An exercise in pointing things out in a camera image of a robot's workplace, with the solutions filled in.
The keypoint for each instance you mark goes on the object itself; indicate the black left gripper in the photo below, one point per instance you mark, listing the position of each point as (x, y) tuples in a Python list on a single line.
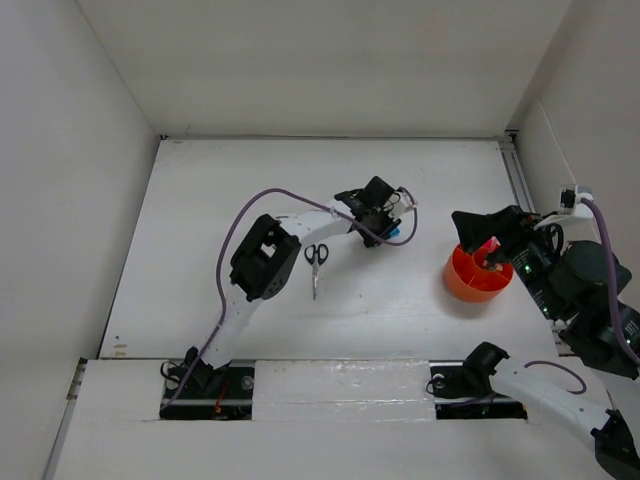
[(388, 220)]

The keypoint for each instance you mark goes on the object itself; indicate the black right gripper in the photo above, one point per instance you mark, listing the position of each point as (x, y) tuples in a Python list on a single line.
[(474, 228)]

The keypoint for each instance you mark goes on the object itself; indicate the pink black highlighter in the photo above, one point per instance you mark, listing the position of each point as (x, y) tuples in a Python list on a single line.
[(491, 245)]

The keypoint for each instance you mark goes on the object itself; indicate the black handled scissors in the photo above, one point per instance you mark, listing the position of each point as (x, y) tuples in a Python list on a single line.
[(316, 255)]

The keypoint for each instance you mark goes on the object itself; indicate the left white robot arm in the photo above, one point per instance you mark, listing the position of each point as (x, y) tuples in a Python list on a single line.
[(263, 262)]

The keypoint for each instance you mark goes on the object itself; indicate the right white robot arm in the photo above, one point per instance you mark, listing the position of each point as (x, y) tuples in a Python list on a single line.
[(608, 433)]

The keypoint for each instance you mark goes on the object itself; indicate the orange round organizer container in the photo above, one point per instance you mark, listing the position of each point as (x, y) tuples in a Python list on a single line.
[(470, 278)]

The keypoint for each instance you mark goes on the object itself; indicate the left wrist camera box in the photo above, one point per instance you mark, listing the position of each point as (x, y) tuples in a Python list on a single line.
[(407, 201)]

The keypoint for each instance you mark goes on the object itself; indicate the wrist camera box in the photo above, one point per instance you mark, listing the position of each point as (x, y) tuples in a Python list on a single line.
[(407, 201), (571, 209)]

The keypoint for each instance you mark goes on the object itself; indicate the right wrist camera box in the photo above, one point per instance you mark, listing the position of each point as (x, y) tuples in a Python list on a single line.
[(571, 209)]

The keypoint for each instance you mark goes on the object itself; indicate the black front mounting rail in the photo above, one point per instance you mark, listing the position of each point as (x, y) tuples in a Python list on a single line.
[(324, 391)]

